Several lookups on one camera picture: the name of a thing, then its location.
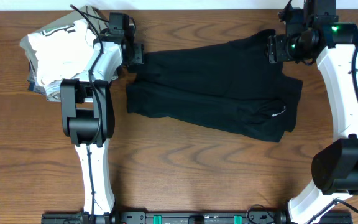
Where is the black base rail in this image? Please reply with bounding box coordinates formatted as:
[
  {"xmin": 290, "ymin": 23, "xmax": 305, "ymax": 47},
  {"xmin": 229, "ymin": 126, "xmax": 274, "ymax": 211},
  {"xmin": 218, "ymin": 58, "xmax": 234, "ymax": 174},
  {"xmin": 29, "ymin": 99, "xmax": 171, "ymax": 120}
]
[{"xmin": 40, "ymin": 203, "xmax": 354, "ymax": 224}]

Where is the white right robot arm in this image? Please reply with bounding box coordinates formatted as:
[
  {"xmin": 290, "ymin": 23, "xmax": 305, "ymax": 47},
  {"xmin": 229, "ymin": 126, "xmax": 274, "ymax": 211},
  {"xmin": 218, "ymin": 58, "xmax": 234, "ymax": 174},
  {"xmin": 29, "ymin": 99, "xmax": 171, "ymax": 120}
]
[{"xmin": 267, "ymin": 0, "xmax": 358, "ymax": 223}]

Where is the white folded shirt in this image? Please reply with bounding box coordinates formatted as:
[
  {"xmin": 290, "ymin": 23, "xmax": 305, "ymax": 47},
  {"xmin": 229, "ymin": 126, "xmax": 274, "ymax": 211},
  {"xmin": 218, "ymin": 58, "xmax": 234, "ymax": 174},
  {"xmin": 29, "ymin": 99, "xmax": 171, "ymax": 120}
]
[{"xmin": 27, "ymin": 19, "xmax": 96, "ymax": 86}]

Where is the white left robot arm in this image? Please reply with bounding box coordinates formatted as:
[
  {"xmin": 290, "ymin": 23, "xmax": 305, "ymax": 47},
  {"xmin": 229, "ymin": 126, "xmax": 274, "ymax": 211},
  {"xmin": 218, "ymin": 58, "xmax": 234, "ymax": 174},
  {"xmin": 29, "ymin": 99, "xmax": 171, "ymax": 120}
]
[{"xmin": 60, "ymin": 12, "xmax": 144, "ymax": 223}]

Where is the black t-shirt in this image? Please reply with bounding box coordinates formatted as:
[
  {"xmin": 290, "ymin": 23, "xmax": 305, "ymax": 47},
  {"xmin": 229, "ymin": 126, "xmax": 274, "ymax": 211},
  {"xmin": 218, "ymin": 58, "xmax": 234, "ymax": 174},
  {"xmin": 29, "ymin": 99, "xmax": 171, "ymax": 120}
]
[{"xmin": 126, "ymin": 29, "xmax": 303, "ymax": 142}]

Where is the olive grey folded garment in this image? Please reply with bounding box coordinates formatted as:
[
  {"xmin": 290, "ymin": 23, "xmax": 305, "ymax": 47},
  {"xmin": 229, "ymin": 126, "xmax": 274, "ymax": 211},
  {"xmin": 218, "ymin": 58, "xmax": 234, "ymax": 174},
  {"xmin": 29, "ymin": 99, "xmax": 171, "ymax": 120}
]
[{"xmin": 20, "ymin": 5, "xmax": 108, "ymax": 102}]

